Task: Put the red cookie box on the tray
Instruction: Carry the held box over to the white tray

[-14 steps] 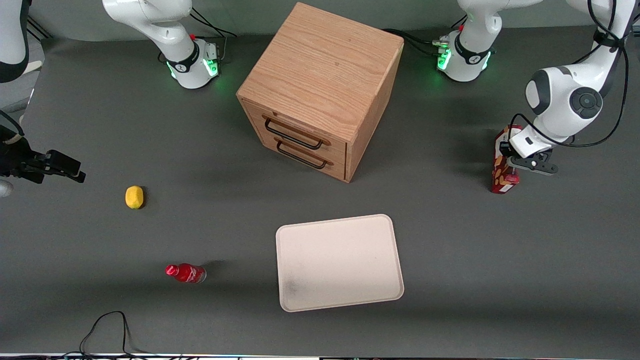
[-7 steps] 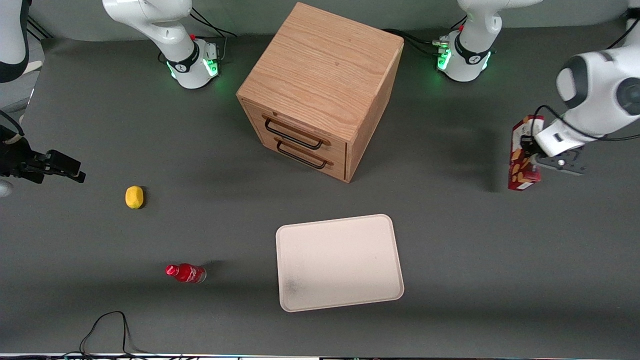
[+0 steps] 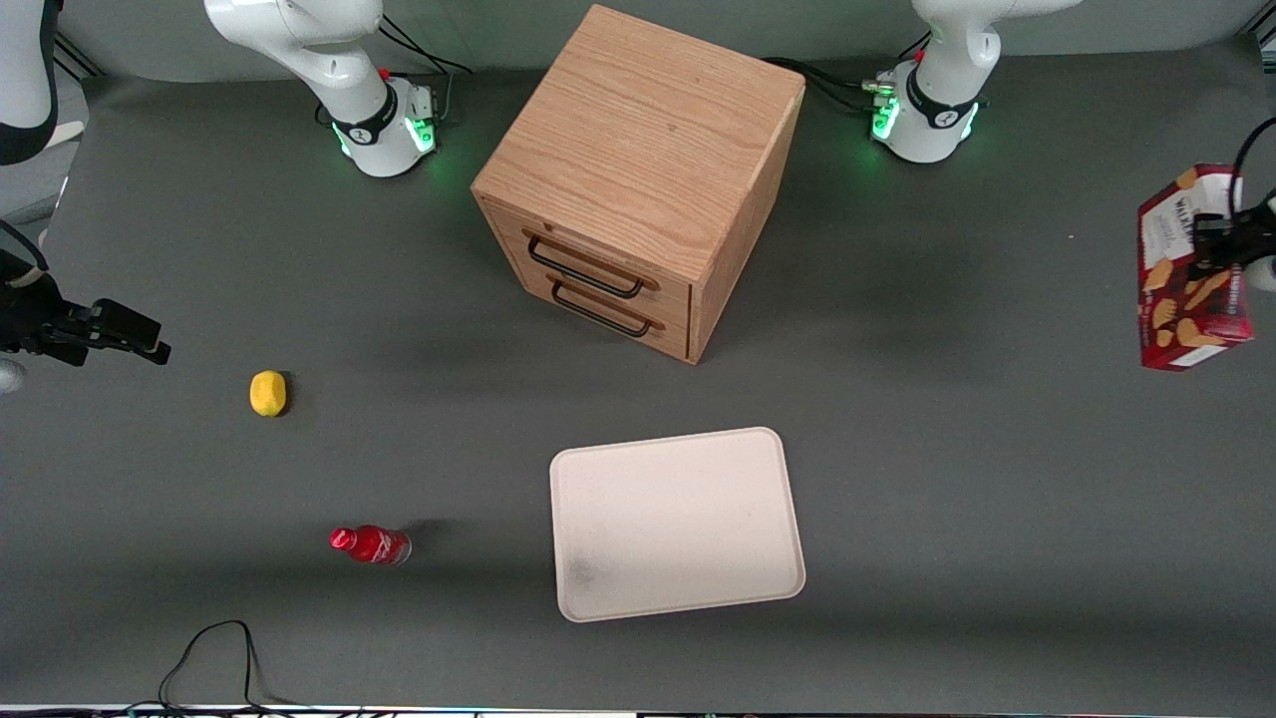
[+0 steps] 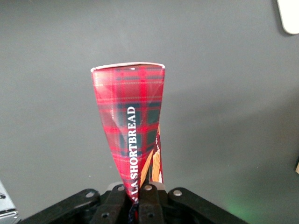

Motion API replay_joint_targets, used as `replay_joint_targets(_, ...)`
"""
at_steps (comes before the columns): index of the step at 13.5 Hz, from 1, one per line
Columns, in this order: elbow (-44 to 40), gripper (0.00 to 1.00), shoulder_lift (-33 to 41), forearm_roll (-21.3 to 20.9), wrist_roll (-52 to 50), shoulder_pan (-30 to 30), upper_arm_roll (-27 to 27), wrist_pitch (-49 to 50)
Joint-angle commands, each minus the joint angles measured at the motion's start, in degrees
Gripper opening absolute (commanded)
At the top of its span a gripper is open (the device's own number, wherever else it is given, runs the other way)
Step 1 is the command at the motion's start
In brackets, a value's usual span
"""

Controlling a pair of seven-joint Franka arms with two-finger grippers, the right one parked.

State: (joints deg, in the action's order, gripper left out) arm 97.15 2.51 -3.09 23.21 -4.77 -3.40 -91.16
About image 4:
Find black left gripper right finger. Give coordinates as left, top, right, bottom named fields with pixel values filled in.
left=137, top=182, right=166, bottom=224

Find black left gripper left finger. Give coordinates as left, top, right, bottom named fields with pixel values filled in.
left=90, top=183, right=132, bottom=224

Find red tartan shortbread cookie box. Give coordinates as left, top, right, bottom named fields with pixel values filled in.
left=90, top=62, right=166, bottom=204

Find beige plastic tray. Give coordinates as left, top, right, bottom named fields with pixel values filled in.
left=277, top=0, right=299, bottom=35

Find grey metal equipment edge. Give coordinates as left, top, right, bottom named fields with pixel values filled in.
left=0, top=179, right=20, bottom=224

